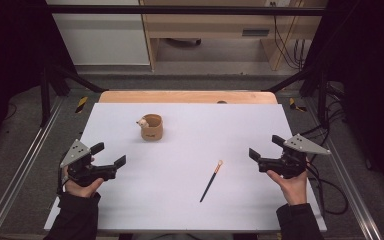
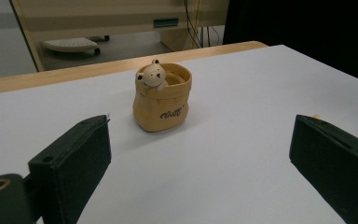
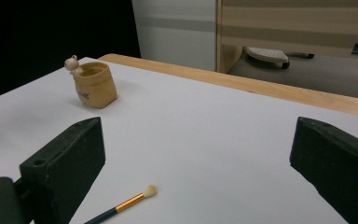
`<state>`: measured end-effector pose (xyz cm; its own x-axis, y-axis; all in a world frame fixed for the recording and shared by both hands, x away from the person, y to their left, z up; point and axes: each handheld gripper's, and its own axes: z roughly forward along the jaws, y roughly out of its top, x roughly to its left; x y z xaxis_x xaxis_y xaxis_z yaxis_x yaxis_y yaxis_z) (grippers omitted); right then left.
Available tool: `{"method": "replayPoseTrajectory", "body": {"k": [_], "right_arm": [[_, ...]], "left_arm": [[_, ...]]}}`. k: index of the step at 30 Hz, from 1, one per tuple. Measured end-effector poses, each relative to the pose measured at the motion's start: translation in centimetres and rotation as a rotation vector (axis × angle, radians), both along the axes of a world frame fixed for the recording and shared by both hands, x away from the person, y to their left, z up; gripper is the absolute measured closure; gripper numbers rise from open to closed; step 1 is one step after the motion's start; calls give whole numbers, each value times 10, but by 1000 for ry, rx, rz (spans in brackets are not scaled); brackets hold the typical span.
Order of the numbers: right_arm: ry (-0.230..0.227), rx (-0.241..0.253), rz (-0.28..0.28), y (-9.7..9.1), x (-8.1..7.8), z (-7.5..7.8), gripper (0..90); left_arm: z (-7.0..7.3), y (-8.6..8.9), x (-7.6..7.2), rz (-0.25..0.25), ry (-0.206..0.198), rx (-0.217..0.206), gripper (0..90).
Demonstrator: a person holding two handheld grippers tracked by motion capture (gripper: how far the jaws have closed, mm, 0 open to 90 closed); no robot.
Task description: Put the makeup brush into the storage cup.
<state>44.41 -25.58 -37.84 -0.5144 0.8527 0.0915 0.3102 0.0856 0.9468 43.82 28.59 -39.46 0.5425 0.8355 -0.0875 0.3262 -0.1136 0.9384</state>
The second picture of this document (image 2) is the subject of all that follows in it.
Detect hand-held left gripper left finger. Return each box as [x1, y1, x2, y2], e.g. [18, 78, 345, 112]
[27, 114, 112, 224]

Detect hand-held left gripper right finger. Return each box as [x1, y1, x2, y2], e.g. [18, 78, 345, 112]
[289, 114, 358, 224]

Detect yellow bear pen holder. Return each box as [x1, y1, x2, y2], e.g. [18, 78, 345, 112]
[132, 59, 193, 133]

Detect white wheeled platform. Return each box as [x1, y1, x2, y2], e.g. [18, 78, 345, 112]
[40, 35, 111, 56]

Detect black curtain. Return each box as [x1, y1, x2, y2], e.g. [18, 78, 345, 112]
[223, 0, 358, 87]

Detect beige desk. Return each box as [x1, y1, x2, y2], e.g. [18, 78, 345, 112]
[9, 0, 230, 73]

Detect black cables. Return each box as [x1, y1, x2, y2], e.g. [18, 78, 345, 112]
[183, 0, 222, 49]

